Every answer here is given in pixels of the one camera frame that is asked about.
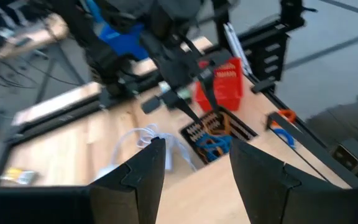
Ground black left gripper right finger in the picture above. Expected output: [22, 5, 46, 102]
[229, 138, 353, 224]

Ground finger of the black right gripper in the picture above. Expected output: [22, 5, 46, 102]
[201, 74, 221, 116]
[163, 93, 205, 128]

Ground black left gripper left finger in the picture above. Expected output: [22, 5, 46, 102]
[88, 136, 167, 224]

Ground black plastic basket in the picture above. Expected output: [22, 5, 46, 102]
[178, 106, 259, 165]

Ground blue coil wristband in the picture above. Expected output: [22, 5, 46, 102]
[272, 127, 296, 149]
[194, 133, 233, 162]

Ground wooden riser shelf black legs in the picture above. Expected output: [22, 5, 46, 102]
[155, 135, 352, 224]

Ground orange coil wristband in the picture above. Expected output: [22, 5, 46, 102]
[277, 108, 297, 124]
[203, 112, 233, 138]

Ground wooden desk grey legs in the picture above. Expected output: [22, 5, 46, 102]
[0, 14, 70, 68]

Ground red plastic basket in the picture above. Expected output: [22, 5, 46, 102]
[195, 57, 244, 113]

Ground long white bar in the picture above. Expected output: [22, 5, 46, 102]
[222, 21, 253, 76]

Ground blue storage bins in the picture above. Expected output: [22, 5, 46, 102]
[84, 0, 150, 60]

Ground black drawer cabinet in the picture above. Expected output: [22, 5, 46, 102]
[239, 18, 291, 82]

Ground white power strip with cable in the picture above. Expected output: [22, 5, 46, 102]
[94, 123, 198, 182]

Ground black table camera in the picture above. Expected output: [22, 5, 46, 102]
[330, 138, 358, 172]

